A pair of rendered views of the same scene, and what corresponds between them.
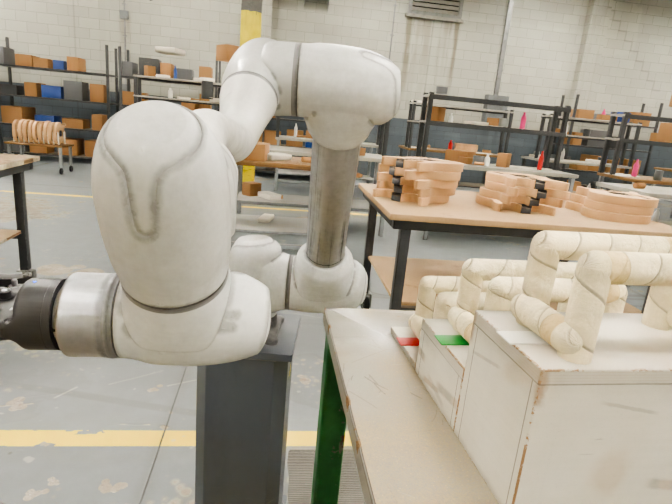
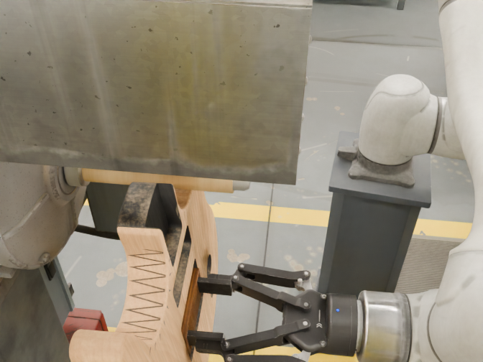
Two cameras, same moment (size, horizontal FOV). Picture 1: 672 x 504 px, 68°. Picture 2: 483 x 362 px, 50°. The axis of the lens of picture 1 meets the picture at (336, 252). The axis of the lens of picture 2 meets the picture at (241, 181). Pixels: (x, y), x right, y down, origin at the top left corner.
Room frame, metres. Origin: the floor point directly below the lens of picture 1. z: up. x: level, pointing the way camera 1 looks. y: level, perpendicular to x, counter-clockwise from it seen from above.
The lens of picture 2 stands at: (0.09, 0.32, 1.65)
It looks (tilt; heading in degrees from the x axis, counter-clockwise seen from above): 41 degrees down; 15
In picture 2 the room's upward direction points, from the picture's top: straight up
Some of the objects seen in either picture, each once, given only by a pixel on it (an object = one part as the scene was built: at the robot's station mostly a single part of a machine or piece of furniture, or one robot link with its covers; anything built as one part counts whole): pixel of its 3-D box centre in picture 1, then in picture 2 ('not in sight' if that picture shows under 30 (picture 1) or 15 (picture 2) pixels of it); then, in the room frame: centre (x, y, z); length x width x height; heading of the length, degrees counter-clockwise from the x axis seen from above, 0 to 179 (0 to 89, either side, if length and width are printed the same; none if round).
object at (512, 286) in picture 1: (558, 290); not in sight; (0.63, -0.30, 1.12); 0.20 x 0.03 x 0.03; 101
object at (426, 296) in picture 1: (424, 308); not in sight; (0.85, -0.17, 0.99); 0.03 x 0.03 x 0.09
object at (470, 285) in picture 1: (468, 299); not in sight; (0.70, -0.20, 1.07); 0.03 x 0.03 x 0.09
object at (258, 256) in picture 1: (255, 274); (397, 116); (1.32, 0.22, 0.87); 0.18 x 0.16 x 0.22; 92
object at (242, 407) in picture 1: (244, 434); (363, 244); (1.32, 0.23, 0.35); 0.28 x 0.28 x 0.70; 1
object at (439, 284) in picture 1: (471, 285); not in sight; (0.87, -0.25, 1.04); 0.20 x 0.03 x 0.03; 101
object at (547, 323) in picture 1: (544, 321); not in sight; (0.50, -0.23, 1.12); 0.11 x 0.03 x 0.03; 12
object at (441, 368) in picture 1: (522, 369); not in sight; (0.67, -0.29, 0.98); 0.27 x 0.16 x 0.09; 102
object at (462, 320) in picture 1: (469, 327); not in sight; (0.65, -0.20, 1.04); 0.11 x 0.03 x 0.03; 12
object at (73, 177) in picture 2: not in sight; (79, 167); (0.50, 0.64, 1.25); 0.05 x 0.02 x 0.05; 8
